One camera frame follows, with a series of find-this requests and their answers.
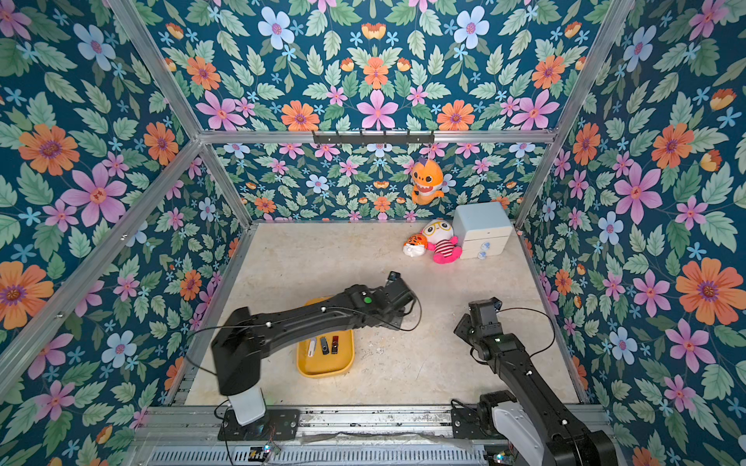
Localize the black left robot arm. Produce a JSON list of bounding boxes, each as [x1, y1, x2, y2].
[[211, 274, 418, 426]]

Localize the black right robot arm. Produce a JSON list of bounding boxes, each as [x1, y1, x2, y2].
[[451, 297, 619, 465]]

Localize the yellow plastic storage tray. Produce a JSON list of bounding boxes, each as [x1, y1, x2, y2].
[[296, 330, 356, 379]]

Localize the small tiger plush toy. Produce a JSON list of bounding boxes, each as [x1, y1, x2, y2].
[[402, 233, 429, 257]]

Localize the white pink striped plush doll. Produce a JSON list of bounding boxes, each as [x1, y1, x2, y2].
[[421, 219, 462, 265]]

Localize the white mini drawer cabinet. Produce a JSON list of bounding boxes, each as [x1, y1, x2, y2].
[[453, 202, 514, 260]]

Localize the orange dinosaur plush toy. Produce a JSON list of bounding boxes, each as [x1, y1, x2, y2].
[[411, 157, 445, 206]]

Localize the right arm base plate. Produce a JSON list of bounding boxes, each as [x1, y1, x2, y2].
[[450, 390, 515, 440]]

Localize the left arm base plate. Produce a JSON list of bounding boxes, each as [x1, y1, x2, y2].
[[218, 408, 300, 442]]

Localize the black wall hook rail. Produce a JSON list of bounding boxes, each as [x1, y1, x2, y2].
[[312, 130, 435, 146]]

